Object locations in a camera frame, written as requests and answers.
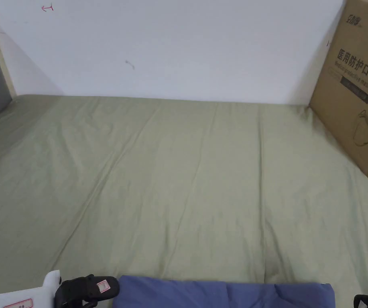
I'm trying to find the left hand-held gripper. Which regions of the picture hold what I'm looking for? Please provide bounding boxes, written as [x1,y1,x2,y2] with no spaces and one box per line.
[0,270,120,308]

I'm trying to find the blue garment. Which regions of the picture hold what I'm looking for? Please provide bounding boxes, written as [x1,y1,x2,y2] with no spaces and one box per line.
[111,274,336,308]

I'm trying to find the bed with pale green sheet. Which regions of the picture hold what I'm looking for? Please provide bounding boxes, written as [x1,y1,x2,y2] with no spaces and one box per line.
[0,94,368,308]

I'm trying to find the brown cardboard carton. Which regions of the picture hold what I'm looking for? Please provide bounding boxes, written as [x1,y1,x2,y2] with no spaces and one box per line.
[309,0,368,184]

